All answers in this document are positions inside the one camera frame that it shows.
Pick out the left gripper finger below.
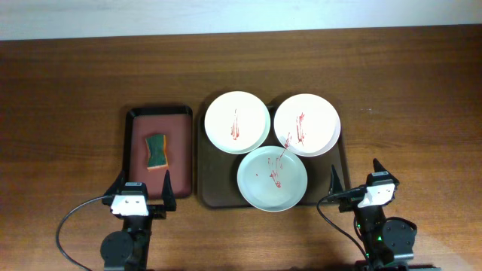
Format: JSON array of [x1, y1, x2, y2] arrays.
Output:
[[161, 170, 176, 212], [104, 170, 125, 196]]

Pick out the green and orange sponge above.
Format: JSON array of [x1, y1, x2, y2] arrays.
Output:
[[145, 134, 168, 171]]

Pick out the small red-brown tray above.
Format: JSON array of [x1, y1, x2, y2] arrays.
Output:
[[122, 105, 193, 199]]

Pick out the pale green plate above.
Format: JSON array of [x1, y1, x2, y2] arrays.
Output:
[[236, 146, 308, 212]]

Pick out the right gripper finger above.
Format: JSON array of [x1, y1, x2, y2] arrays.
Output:
[[328, 165, 343, 195], [373, 158, 399, 185]]

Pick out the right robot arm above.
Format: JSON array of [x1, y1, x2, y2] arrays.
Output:
[[319, 160, 437, 270]]

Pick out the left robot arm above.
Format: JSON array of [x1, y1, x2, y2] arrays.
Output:
[[100, 172, 177, 270]]

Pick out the large dark brown tray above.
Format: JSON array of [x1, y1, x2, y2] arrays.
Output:
[[197, 104, 352, 209]]

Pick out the white plate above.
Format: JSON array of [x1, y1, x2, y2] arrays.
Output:
[[204, 91, 270, 154], [273, 93, 341, 157]]

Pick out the right black cable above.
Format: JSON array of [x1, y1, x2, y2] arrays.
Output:
[[316, 187, 374, 271]]

